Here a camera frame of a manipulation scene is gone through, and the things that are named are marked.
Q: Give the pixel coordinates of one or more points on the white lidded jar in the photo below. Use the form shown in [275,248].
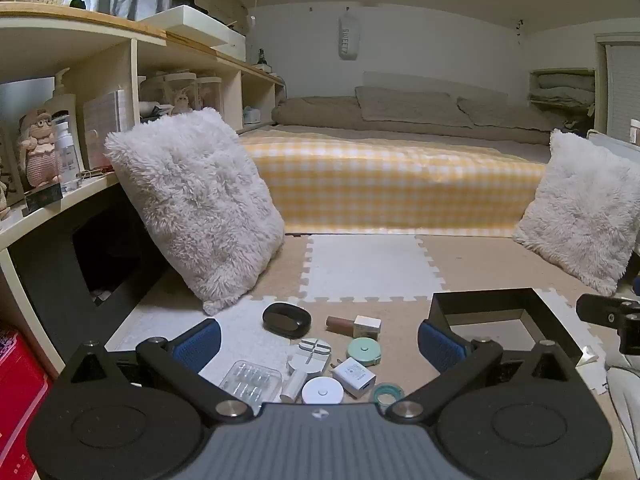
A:
[635,131]

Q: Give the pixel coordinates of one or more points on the teal tape roll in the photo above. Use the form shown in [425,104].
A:
[389,394]

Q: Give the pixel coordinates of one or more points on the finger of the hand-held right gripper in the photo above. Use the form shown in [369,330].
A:
[600,309]

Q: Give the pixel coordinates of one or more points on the white charger plug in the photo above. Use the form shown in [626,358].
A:
[352,377]

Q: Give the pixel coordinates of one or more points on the black oval case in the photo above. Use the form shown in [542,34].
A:
[286,320]

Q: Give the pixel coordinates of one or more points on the green tape measure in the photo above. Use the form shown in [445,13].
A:
[364,351]

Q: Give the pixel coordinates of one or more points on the white rectangular box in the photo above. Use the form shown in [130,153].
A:
[232,47]

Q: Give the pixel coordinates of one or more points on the white window blinds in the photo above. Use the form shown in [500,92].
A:
[620,90]

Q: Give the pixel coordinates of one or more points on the black cardboard box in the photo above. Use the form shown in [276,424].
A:
[505,310]

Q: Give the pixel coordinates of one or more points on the fluffy white pillow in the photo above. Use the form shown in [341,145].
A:
[195,200]
[580,210]

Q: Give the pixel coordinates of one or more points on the brown bed pillow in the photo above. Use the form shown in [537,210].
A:
[410,105]
[505,115]

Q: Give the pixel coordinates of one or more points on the white tray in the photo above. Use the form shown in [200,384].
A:
[190,22]

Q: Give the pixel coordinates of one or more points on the doll figurine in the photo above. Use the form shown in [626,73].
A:
[39,150]

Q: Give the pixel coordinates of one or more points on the clear plastic case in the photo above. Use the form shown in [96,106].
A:
[252,380]

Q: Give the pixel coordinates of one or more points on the foam puzzle floor mat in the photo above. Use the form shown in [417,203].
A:
[360,270]

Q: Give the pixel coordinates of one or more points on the yellow checkered blanket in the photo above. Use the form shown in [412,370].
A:
[390,180]

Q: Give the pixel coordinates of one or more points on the small black sign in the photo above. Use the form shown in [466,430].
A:
[44,197]

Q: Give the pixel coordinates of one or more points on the cream shelf unit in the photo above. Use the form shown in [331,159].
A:
[100,55]

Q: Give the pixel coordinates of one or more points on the red box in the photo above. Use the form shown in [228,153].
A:
[20,400]

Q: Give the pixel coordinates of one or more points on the small white box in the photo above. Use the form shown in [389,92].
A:
[367,327]

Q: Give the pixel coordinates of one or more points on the white hanging banner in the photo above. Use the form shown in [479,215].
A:
[350,35]

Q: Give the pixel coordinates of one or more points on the white headboard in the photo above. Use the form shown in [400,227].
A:
[430,80]

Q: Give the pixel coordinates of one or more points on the light grey cloth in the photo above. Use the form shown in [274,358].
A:
[625,395]

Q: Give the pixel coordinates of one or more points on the stack of clear sheets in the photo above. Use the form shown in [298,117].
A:
[104,127]

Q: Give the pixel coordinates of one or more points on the tissue box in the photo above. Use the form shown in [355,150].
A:
[251,116]

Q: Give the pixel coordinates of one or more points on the white watch band tool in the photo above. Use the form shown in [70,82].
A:
[306,360]

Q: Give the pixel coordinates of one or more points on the white tape measure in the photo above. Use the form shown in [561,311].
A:
[322,391]

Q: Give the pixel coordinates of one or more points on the brown duvet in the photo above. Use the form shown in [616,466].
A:
[320,115]

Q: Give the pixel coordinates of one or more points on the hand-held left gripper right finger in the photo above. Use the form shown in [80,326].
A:
[440,345]

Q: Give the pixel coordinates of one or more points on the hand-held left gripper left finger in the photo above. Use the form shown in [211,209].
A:
[200,342]

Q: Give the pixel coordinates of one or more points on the stack of folded blankets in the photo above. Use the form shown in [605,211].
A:
[562,90]

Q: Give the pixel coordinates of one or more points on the brown lipstick tube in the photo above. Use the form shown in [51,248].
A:
[340,324]

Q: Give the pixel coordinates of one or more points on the green glass bottle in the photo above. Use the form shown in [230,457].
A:
[262,60]

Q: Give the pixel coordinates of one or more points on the white pump bottle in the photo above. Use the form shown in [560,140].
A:
[62,105]

